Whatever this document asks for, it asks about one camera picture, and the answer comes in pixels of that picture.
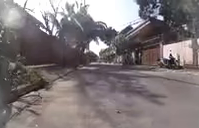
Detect distant green bushes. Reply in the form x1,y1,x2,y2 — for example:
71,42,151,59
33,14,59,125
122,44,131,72
98,34,135,65

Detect palm trees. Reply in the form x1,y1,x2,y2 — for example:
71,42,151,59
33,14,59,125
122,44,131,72
40,0,118,64

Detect grey asphalt road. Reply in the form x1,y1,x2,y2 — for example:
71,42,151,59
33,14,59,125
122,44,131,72
5,62,199,128

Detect brown wooden house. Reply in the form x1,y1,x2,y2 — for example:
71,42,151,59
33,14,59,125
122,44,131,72
118,16,181,66

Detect motor scooter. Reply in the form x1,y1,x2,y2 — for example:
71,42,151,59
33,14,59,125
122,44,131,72
156,57,183,70

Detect person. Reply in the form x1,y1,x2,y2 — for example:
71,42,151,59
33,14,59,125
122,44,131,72
167,49,177,67

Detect concrete kerb strip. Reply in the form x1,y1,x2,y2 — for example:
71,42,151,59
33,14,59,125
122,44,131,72
0,64,76,128

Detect roadside plants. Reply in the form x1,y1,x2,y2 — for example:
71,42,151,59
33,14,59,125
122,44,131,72
0,19,48,101

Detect large dark tree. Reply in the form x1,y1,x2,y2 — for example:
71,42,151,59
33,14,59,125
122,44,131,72
135,0,199,39

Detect long brown wall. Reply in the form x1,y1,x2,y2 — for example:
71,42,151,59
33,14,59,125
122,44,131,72
0,3,83,67

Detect pale plastered wall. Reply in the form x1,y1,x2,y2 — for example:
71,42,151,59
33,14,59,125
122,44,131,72
162,35,199,69

